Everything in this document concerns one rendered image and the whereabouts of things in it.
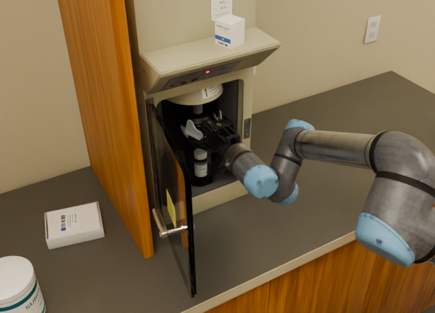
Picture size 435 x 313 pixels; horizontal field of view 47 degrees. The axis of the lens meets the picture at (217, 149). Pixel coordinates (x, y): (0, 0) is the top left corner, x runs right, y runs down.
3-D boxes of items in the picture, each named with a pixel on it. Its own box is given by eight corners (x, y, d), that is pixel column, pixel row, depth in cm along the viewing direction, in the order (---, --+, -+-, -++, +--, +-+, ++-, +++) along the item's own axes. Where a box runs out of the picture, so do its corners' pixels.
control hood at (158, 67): (142, 91, 121) (138, 53, 115) (254, 61, 133) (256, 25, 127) (162, 113, 112) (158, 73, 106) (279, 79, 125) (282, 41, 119)
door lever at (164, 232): (173, 209, 119) (172, 201, 118) (184, 236, 112) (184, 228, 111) (151, 214, 118) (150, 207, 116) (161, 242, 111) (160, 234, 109)
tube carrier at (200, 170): (177, 169, 157) (173, 111, 144) (206, 159, 161) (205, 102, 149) (191, 188, 150) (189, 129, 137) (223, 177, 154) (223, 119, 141)
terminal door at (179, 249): (162, 218, 145) (151, 100, 121) (194, 301, 122) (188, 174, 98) (160, 219, 144) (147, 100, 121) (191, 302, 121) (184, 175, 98)
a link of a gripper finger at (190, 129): (180, 111, 140) (206, 122, 135) (181, 129, 143) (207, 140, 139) (173, 116, 138) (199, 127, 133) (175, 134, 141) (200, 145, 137)
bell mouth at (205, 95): (150, 83, 143) (148, 66, 140) (204, 69, 150) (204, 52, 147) (177, 111, 131) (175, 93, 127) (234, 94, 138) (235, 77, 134)
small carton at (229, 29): (214, 43, 119) (214, 19, 115) (228, 37, 122) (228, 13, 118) (230, 49, 116) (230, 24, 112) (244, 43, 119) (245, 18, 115)
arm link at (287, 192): (309, 172, 131) (287, 157, 123) (293, 211, 130) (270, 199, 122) (286, 165, 137) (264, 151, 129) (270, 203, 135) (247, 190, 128)
